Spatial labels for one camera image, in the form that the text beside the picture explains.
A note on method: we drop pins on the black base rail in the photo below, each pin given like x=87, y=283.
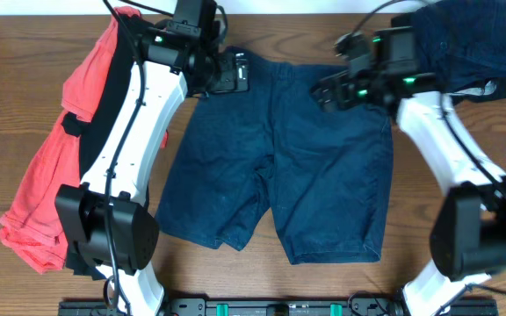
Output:
x=365, y=304

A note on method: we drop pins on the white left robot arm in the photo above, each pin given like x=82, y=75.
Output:
x=105, y=217

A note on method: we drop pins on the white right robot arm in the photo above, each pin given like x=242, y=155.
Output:
x=468, y=240

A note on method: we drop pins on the red t-shirt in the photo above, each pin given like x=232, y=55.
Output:
x=31, y=227

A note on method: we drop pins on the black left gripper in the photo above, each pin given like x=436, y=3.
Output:
x=226, y=82

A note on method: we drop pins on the folded navy shorts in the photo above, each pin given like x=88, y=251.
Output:
x=449, y=9

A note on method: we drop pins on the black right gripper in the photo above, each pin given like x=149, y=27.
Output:
x=341, y=82

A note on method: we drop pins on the dark blue shorts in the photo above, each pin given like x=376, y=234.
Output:
x=324, y=176

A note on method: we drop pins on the folded black garment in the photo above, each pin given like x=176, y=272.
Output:
x=481, y=94

